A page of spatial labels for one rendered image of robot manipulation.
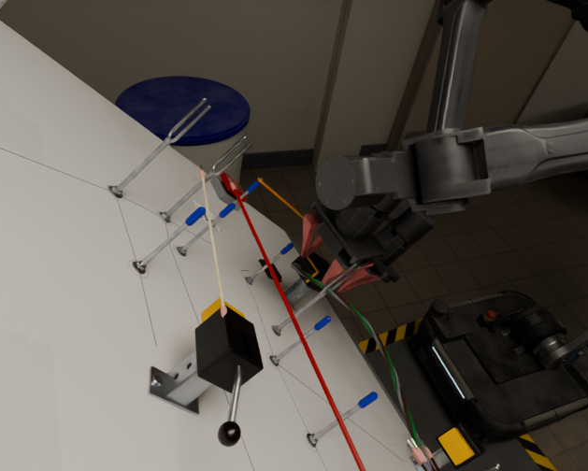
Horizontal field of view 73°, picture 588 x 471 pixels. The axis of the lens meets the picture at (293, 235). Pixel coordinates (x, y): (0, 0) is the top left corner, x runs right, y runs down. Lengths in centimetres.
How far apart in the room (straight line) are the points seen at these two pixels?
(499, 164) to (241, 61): 202
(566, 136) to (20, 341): 46
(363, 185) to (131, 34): 195
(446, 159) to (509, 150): 6
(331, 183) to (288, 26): 198
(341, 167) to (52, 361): 29
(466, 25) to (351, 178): 49
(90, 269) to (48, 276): 4
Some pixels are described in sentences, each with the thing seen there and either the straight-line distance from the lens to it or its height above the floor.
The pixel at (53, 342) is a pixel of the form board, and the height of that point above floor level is 135.
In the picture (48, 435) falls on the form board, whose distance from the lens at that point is 26.
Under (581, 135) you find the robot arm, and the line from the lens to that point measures 46.
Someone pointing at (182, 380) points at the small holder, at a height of 131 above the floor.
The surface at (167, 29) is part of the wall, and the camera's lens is 225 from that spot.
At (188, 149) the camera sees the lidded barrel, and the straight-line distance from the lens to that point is 172.
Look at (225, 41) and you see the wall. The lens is 231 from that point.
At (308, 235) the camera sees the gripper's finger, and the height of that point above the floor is 120.
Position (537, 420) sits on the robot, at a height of 24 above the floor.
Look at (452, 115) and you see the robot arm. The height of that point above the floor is 129.
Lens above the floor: 158
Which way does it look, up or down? 44 degrees down
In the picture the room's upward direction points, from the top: 11 degrees clockwise
